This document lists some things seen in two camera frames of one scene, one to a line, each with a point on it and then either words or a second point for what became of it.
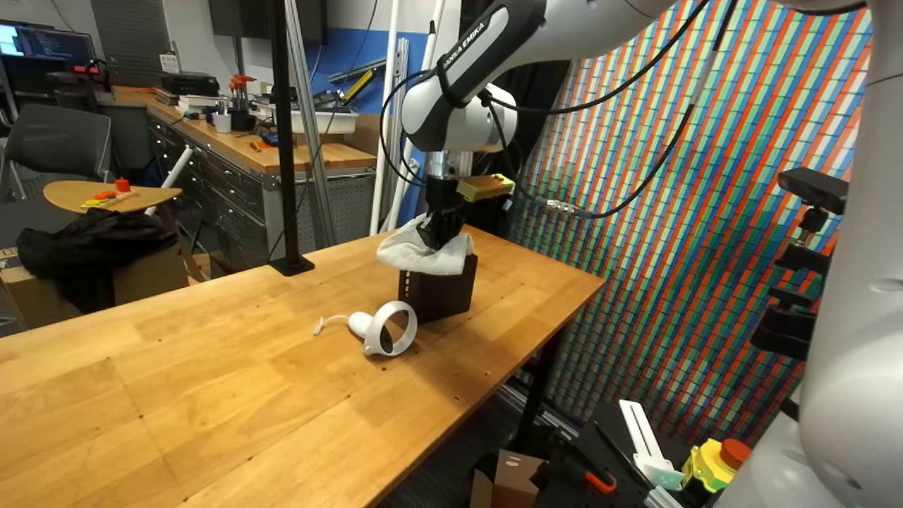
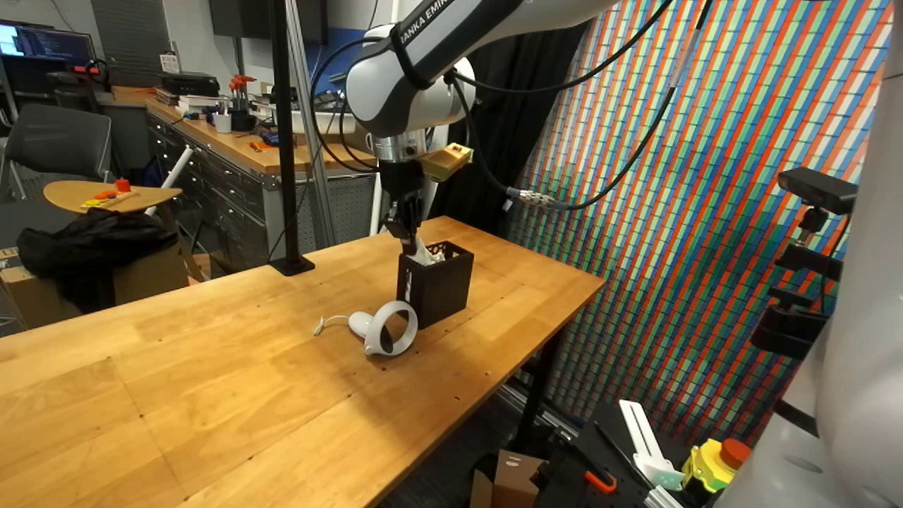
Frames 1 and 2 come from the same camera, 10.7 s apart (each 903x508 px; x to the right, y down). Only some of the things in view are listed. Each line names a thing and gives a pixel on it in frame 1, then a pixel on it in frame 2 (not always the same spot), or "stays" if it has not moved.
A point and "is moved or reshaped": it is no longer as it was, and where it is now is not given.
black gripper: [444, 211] to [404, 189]
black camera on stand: [786, 326] stays
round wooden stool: [88, 194] stays
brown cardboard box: [511, 482] stays
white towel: [407, 248] is moved or reshaped
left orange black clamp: [597, 457] stays
